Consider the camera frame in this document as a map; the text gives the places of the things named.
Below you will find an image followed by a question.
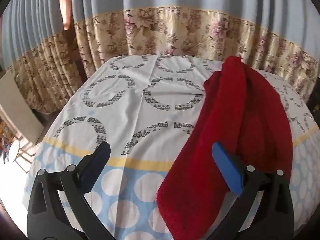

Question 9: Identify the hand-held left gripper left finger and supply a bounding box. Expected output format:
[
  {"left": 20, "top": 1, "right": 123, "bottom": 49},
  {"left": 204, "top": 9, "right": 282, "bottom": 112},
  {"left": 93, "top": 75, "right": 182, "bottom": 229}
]
[{"left": 27, "top": 141, "right": 116, "bottom": 240}]

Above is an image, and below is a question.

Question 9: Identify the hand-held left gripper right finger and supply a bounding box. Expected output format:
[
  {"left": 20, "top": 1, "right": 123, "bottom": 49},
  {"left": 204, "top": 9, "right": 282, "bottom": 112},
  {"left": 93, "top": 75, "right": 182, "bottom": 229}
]
[{"left": 211, "top": 141, "right": 294, "bottom": 240}]

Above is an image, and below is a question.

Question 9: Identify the red knitted sweater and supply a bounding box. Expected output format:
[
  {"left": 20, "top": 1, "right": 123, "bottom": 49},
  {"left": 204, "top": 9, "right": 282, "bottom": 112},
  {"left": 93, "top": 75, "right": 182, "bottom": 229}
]
[{"left": 156, "top": 56, "right": 293, "bottom": 240}]

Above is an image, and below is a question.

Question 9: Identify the printed bed sheet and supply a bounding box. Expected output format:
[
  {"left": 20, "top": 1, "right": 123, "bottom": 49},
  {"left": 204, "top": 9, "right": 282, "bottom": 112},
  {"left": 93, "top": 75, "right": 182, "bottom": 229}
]
[{"left": 22, "top": 54, "right": 320, "bottom": 240}]

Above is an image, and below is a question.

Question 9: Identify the white round stool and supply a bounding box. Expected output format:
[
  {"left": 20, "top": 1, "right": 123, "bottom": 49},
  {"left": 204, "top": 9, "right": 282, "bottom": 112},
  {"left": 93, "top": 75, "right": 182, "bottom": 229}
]
[{"left": 7, "top": 139, "right": 33, "bottom": 173}]

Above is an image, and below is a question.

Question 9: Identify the white board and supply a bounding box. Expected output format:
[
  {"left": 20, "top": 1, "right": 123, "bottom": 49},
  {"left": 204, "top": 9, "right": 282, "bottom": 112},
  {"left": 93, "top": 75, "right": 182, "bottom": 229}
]
[{"left": 0, "top": 69, "right": 45, "bottom": 146}]

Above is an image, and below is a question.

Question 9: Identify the black cabinet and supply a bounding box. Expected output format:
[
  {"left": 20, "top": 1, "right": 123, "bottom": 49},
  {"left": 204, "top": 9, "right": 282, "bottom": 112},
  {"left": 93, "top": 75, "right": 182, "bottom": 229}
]
[{"left": 306, "top": 72, "right": 320, "bottom": 122}]

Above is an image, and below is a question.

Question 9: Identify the blue curtain with floral border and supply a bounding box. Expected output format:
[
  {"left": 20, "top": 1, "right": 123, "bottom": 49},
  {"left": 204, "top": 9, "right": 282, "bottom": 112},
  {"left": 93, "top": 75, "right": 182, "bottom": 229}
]
[
  {"left": 71, "top": 0, "right": 320, "bottom": 104},
  {"left": 0, "top": 0, "right": 84, "bottom": 114}
]

